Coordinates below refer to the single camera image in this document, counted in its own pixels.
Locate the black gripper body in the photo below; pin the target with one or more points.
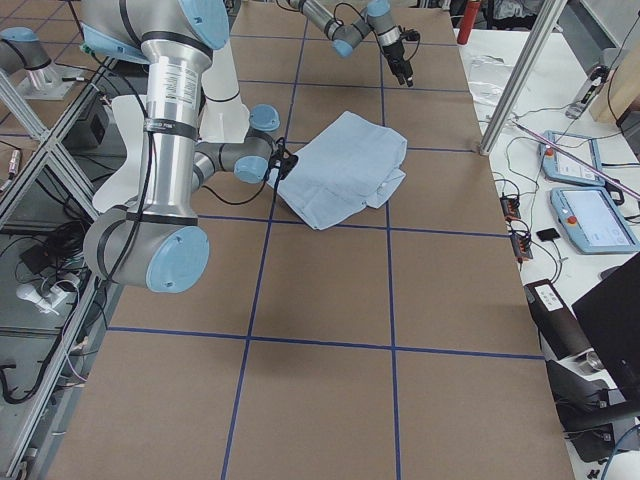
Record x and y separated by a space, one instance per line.
286 165
393 54

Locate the light blue button shirt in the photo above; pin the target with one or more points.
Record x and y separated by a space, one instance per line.
351 165

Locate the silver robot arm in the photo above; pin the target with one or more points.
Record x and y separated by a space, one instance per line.
375 18
194 125

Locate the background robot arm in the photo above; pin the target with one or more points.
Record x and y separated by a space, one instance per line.
21 49

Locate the clear plastic bag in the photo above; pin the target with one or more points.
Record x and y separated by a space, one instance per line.
487 77

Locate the red bottle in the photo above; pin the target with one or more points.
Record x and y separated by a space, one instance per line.
468 20

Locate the red circuit board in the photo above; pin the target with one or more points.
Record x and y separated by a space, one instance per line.
510 207

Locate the white plastic chair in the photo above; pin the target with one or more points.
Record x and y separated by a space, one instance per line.
123 185

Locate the reacher grabber stick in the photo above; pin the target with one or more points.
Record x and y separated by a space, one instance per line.
557 148

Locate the near blue teach pendant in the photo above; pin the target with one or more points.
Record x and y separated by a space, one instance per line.
591 221

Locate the white power strip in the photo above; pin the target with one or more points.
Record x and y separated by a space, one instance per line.
45 303

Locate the black label printer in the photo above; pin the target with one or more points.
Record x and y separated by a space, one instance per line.
555 320

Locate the black monitor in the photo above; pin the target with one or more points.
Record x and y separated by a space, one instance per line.
609 317

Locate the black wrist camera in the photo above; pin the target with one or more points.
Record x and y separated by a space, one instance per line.
290 162
410 35

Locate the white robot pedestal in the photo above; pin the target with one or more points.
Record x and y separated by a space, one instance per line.
225 118

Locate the aluminium frame post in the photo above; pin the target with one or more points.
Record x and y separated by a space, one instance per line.
536 40

